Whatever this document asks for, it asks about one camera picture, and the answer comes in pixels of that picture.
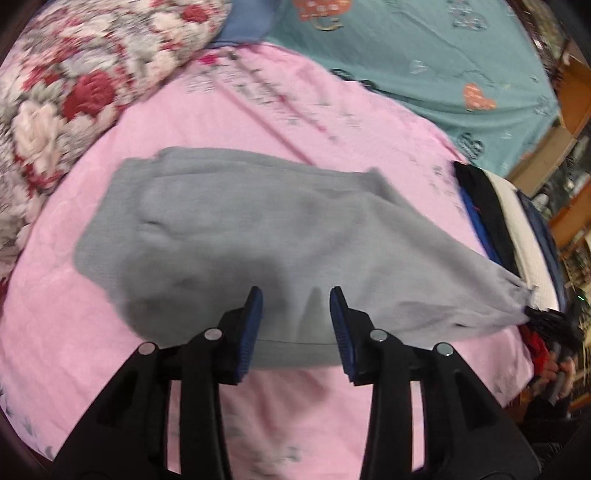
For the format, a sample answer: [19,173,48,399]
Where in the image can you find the teal heart print sheet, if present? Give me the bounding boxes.
[265,0,561,181]

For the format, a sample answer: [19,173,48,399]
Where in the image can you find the black folded garment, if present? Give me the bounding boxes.
[454,161,525,280]

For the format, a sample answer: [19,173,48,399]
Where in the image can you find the bright blue folded garment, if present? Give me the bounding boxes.
[462,188,505,266]

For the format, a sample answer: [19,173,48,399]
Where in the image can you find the floral red white pillow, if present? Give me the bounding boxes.
[0,0,233,278]

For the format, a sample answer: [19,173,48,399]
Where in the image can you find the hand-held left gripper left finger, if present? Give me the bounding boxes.
[53,286,264,480]

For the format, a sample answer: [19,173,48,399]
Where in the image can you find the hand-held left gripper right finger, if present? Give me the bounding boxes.
[329,286,542,480]

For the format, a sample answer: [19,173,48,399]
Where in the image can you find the pink bed sheet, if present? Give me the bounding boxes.
[0,46,536,476]

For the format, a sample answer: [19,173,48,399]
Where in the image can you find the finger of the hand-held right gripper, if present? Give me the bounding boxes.
[525,306,583,350]

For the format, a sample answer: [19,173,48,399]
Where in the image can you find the wooden shelf unit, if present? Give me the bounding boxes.
[505,41,591,250]

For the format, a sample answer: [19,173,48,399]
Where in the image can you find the navy folded garment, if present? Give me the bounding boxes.
[516,189,570,311]

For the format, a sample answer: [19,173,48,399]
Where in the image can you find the grey pants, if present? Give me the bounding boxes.
[74,147,533,370]

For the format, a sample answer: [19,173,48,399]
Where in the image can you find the stack of folded clothes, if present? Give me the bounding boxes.
[485,170,560,311]

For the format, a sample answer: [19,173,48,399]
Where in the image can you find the blue cloth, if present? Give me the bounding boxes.
[208,0,279,49]

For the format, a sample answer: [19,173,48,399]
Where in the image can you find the person's right hand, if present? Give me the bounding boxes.
[532,353,578,403]

